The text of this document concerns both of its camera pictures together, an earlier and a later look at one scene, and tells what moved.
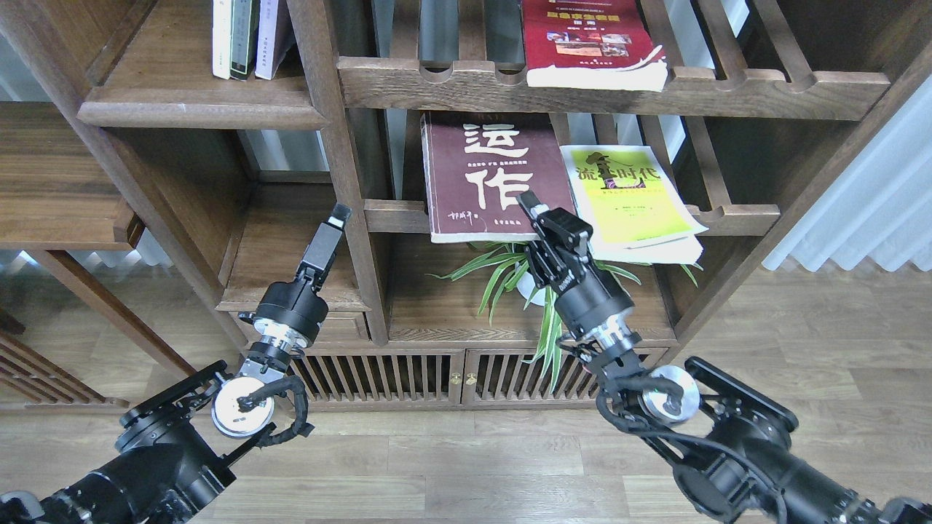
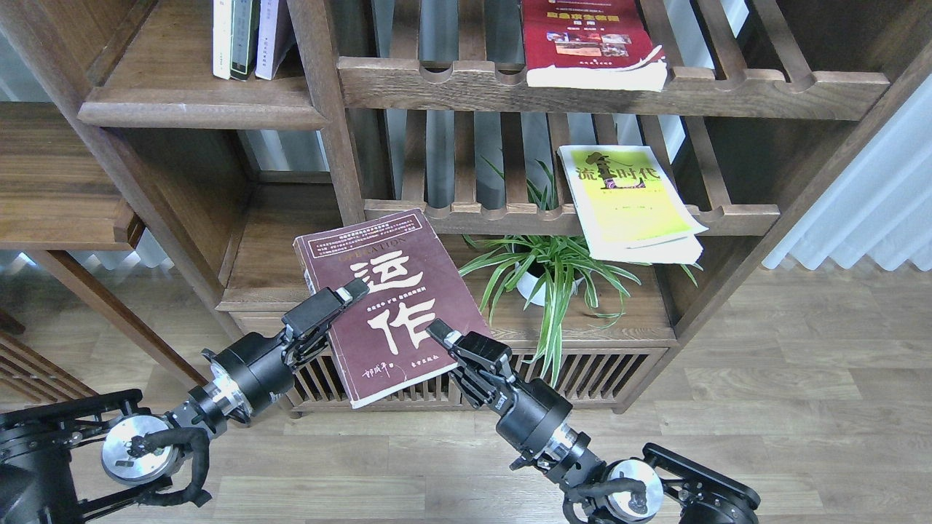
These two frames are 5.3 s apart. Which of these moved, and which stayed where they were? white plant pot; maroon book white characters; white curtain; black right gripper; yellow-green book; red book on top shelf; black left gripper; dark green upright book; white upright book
Moved: black left gripper; maroon book white characters; black right gripper
Stayed: red book on top shelf; white upright book; yellow-green book; dark green upright book; white plant pot; white curtain
